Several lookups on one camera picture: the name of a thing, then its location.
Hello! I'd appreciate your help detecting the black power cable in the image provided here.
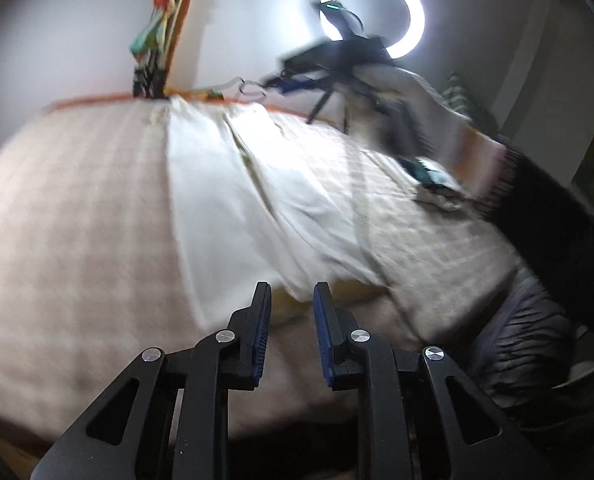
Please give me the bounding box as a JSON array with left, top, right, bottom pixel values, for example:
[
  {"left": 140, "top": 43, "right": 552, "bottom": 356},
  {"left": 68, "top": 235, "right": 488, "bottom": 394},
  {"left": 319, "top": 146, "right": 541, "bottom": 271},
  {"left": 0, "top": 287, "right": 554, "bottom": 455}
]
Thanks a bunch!
[{"left": 204, "top": 76, "right": 270, "bottom": 106}]

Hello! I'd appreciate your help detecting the person's grey trouser leg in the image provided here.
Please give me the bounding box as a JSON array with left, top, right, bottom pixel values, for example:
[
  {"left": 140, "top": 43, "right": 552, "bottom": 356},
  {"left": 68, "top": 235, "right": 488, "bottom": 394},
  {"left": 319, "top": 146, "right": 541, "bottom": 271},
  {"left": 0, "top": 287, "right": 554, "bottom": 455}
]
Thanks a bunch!
[{"left": 469, "top": 275, "right": 578, "bottom": 406}]

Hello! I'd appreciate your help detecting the person's right forearm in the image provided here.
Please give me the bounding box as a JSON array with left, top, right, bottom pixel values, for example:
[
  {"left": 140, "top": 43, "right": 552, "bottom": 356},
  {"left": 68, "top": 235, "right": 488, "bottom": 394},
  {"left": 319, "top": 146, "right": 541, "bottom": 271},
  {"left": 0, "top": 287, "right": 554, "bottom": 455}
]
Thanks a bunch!
[{"left": 449, "top": 127, "right": 594, "bottom": 261}]

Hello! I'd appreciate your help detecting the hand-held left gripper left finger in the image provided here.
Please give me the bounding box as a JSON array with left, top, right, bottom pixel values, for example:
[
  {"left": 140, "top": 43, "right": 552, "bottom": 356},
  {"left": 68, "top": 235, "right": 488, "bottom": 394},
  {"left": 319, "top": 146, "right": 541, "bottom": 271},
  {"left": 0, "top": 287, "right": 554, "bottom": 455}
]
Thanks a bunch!
[{"left": 30, "top": 281, "right": 274, "bottom": 480}]

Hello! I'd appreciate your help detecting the beige checked blanket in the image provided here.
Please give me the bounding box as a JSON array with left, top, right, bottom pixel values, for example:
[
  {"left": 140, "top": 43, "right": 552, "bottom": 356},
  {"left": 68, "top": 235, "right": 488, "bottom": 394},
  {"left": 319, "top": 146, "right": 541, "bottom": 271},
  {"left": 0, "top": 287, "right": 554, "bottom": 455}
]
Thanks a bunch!
[{"left": 0, "top": 100, "right": 532, "bottom": 441}]

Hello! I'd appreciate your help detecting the white ring light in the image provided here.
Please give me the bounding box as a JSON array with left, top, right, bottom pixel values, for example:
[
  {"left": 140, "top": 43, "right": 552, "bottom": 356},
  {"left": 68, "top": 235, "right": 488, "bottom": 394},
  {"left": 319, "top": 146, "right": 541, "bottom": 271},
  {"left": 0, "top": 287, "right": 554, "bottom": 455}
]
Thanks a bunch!
[{"left": 318, "top": 0, "right": 426, "bottom": 61}]

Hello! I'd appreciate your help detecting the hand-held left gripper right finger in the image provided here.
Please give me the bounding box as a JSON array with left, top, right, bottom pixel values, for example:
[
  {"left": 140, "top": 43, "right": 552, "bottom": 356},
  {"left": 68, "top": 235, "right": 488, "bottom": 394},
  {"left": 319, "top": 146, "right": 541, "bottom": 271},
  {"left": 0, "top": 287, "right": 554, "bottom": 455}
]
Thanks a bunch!
[{"left": 313, "top": 281, "right": 552, "bottom": 480}]

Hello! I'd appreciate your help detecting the cream cloth garment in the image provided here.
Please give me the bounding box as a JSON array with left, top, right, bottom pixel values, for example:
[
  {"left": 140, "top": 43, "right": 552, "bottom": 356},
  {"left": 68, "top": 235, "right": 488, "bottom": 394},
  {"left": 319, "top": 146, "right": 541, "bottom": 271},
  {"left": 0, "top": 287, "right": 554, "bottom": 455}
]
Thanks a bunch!
[{"left": 149, "top": 95, "right": 390, "bottom": 306}]

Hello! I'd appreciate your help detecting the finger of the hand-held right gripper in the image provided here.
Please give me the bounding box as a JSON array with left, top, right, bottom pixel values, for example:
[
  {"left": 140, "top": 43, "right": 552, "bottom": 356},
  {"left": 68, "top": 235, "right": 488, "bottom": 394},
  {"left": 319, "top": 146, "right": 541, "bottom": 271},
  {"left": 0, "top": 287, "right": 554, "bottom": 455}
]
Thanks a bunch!
[
  {"left": 276, "top": 79, "right": 323, "bottom": 97},
  {"left": 259, "top": 71, "right": 328, "bottom": 87}
]

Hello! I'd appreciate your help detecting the green leaf-pattern white cushion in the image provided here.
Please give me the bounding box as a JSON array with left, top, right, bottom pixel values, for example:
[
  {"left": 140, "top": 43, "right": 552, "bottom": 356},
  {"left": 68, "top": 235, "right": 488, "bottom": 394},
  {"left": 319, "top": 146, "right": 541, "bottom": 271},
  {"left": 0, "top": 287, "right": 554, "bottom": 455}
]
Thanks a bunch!
[{"left": 362, "top": 66, "right": 478, "bottom": 126}]

